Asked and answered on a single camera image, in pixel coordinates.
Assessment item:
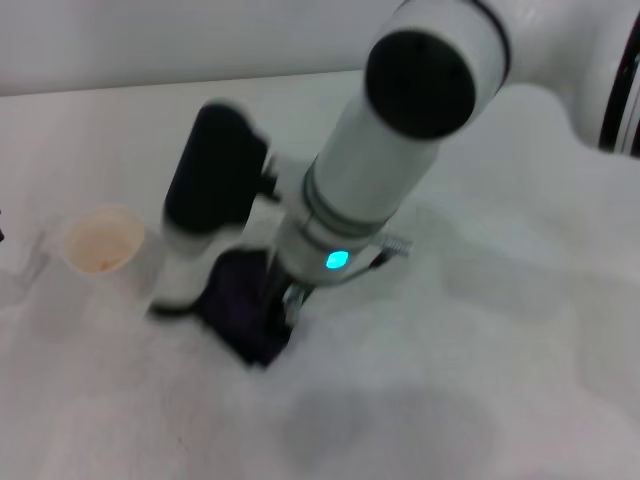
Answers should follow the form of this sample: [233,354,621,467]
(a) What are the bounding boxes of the silver threaded cable connector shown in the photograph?
[381,236,415,258]

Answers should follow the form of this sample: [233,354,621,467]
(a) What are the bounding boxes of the black and white wrist camera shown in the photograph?
[148,98,272,320]

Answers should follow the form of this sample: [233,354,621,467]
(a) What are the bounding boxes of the purple rag with black trim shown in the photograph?
[195,248,297,372]

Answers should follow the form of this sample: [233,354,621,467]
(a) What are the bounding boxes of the white paper cup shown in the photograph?
[61,203,152,322]

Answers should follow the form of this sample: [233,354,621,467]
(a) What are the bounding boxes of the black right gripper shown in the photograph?
[265,259,314,354]

